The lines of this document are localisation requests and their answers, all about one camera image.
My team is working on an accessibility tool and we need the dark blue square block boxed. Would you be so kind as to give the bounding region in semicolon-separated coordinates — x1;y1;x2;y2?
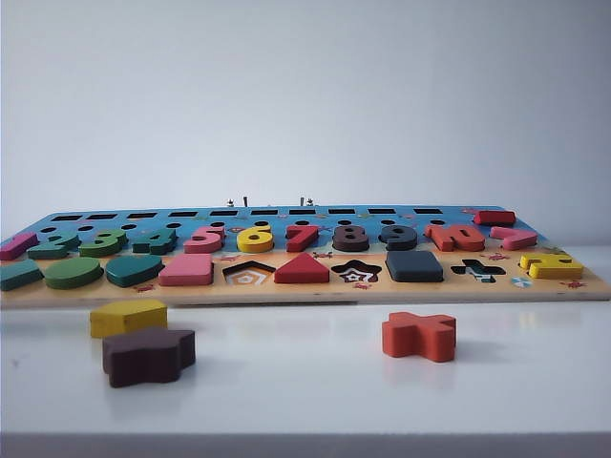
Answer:
385;249;442;284

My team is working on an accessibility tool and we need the red number seven block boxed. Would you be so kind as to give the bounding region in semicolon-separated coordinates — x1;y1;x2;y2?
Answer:
285;223;332;254

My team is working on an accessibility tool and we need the red triangle block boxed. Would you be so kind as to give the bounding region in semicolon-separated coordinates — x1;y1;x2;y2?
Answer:
273;252;332;284

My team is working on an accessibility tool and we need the brown number eight block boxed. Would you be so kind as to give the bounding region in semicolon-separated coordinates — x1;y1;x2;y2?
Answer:
331;224;370;254

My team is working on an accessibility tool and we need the yellow number six block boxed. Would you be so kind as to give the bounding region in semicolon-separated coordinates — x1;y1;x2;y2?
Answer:
236;223;275;255

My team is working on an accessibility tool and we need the wooden number shape puzzle board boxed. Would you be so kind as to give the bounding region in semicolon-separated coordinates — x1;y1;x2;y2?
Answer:
0;204;611;309

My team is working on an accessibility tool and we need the dark blue number nine block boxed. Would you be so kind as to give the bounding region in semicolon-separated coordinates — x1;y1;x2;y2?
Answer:
378;224;418;253

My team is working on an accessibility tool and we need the pink number five block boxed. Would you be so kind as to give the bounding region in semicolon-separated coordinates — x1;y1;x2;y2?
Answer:
182;224;227;255

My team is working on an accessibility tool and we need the pink trapezoid block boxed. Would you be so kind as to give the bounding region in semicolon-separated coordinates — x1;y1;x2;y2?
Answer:
158;252;215;288

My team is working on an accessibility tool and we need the orange number ten block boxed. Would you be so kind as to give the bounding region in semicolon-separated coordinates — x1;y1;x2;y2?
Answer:
424;223;490;253

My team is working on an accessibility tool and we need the orange cross block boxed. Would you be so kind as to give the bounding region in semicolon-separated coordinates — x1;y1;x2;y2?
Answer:
381;310;457;364

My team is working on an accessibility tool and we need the teal number four block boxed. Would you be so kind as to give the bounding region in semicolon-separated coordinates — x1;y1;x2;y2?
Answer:
132;228;179;256

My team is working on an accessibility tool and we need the teal heart block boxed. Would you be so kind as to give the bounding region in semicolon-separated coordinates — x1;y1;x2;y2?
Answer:
104;254;164;289

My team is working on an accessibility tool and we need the red minus sign block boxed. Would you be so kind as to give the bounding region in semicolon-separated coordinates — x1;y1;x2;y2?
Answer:
473;209;517;227

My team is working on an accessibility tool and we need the yellow pentagon block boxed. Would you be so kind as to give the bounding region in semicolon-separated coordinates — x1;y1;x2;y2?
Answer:
89;300;169;341

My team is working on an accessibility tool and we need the brown star block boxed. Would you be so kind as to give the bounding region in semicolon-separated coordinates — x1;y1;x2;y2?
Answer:
100;325;197;389

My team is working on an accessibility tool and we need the pink greater-than sign block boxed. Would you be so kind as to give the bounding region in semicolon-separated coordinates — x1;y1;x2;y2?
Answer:
490;225;537;251

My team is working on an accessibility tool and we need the green number three block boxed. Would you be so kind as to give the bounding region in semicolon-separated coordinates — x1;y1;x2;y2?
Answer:
79;229;129;258

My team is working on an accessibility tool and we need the green circle block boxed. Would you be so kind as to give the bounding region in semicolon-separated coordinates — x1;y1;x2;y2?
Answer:
43;257;104;291

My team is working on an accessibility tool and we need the yellow equals sign block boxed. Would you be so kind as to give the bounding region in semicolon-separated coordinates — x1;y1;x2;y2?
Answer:
518;252;585;281

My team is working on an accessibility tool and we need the teal number two block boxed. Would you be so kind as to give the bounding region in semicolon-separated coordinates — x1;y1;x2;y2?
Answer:
27;231;81;260

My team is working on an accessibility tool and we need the pink number one block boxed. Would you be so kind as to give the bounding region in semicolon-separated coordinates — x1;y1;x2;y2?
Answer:
0;232;38;261

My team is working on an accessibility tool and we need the teal rectangle block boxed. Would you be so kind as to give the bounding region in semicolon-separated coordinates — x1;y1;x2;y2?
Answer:
0;259;46;293

